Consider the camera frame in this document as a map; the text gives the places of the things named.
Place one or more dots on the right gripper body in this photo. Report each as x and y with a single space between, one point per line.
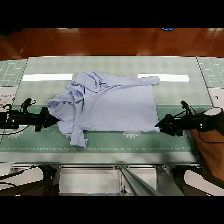
174 125

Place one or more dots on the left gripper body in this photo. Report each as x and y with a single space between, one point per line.
42 119

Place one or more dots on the light blue shirt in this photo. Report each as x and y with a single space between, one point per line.
113 106

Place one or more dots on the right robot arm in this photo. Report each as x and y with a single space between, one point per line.
206 121

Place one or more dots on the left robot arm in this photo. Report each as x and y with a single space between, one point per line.
15 119

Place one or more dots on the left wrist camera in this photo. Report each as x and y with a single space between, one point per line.
27 103

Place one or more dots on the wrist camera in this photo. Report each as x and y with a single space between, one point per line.
27 103
186 107

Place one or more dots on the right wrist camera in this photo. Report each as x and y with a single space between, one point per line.
186 107

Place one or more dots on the silver frame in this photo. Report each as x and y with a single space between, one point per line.
100 178

